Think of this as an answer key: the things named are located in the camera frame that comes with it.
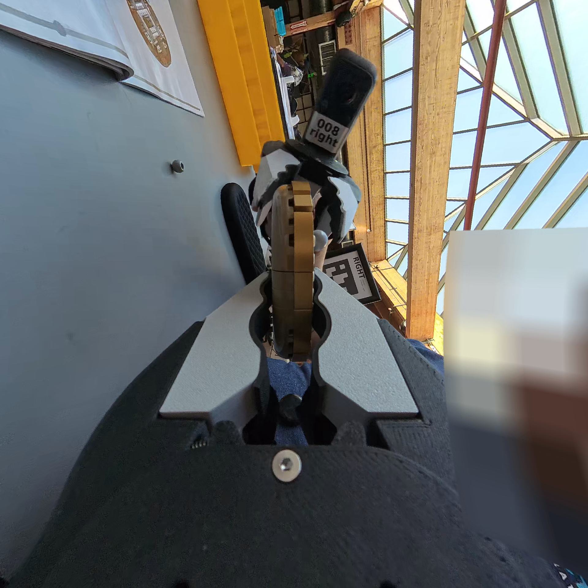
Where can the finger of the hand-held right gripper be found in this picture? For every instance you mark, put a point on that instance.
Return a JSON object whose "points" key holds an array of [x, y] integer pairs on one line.
{"points": [[264, 179], [347, 197]]}

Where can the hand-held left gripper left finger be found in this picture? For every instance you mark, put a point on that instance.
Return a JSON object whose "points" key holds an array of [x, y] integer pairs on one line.
{"points": [[220, 363]]}

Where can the blue plastic crate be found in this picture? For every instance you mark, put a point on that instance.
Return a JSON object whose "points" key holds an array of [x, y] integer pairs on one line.
{"points": [[280, 20]]}

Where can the yellow plastic bin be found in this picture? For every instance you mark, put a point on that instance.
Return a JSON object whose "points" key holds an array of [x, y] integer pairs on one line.
{"points": [[239, 69]]}

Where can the black padded wrist rest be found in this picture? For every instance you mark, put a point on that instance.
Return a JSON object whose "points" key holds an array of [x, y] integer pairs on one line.
{"points": [[239, 229]]}

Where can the black framed marker sign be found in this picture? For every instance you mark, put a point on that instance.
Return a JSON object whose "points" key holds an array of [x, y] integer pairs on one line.
{"points": [[353, 275]]}

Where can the framed wall vent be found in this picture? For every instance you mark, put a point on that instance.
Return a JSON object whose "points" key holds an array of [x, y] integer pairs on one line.
{"points": [[328, 55]]}

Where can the red metal pipe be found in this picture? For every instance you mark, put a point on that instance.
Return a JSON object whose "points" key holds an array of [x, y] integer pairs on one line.
{"points": [[484, 115]]}

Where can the person's blue jeans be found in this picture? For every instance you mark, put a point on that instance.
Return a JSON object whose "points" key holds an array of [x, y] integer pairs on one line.
{"points": [[287, 381]]}

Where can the lego instruction booklet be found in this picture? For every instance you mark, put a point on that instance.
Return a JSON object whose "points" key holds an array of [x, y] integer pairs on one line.
{"points": [[92, 27]]}

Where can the small grey lego ball piece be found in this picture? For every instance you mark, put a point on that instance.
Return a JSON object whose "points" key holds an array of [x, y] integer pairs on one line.
{"points": [[177, 166]]}

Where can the person's navy sweatshirt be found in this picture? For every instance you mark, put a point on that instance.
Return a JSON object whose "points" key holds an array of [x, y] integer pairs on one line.
{"points": [[427, 353]]}

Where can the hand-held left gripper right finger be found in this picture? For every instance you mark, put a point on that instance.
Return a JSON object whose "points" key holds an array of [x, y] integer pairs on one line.
{"points": [[363, 363]]}

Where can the round gold lego base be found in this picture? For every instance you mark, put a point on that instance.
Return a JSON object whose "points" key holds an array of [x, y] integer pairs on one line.
{"points": [[298, 275]]}

